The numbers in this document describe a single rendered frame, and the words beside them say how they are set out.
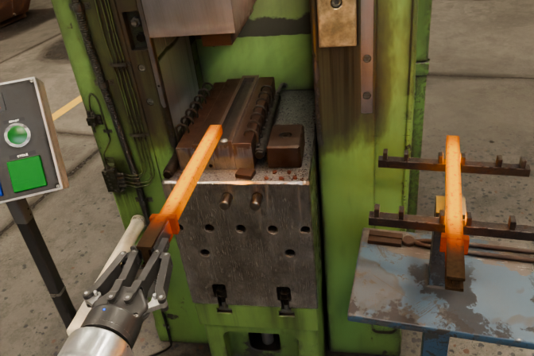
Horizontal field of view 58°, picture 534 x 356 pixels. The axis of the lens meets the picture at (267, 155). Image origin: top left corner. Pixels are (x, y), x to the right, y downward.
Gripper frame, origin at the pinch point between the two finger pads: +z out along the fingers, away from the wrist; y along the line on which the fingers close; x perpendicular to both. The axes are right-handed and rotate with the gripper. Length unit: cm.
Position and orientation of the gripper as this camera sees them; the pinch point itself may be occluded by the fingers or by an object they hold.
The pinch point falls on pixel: (156, 240)
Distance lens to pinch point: 84.6
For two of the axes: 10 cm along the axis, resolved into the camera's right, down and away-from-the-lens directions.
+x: -1.0, -8.4, -5.3
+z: 1.5, -5.4, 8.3
